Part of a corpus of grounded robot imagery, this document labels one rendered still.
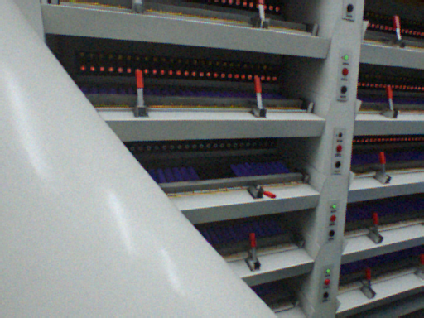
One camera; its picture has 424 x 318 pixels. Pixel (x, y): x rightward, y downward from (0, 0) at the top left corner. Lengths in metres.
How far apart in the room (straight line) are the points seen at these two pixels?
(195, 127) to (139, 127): 0.12
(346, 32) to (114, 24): 0.54
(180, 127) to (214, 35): 0.20
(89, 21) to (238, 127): 0.35
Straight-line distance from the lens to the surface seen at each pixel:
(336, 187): 0.80
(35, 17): 0.58
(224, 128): 0.60
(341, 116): 0.78
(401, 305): 1.31
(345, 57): 0.78
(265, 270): 0.76
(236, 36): 0.63
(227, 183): 0.66
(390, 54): 0.92
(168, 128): 0.56
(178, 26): 0.59
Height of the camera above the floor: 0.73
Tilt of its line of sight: 10 degrees down
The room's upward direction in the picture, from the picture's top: straight up
